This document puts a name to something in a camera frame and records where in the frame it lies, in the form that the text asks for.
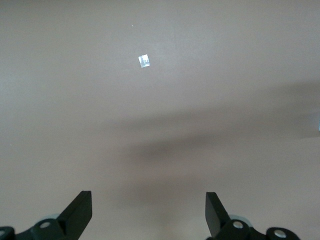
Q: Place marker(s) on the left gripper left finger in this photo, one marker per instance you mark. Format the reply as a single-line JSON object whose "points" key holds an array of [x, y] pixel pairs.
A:
{"points": [[72, 220]]}

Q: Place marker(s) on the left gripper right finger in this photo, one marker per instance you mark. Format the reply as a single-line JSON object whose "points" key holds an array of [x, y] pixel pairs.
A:
{"points": [[220, 222]]}

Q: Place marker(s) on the brown table cover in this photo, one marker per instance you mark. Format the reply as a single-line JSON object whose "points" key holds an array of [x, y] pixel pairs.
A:
{"points": [[75, 100]]}

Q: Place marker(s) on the small clear tape patch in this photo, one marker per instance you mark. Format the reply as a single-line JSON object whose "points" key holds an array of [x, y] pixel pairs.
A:
{"points": [[144, 60]]}

